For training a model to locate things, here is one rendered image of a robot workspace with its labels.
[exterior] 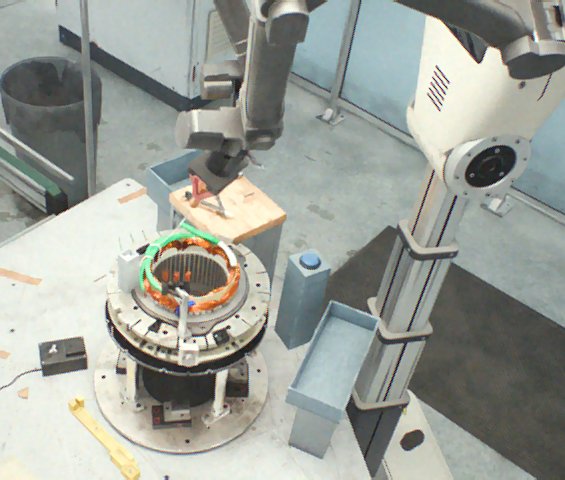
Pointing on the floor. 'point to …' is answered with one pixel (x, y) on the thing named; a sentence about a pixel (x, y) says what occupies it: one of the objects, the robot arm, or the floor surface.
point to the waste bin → (60, 151)
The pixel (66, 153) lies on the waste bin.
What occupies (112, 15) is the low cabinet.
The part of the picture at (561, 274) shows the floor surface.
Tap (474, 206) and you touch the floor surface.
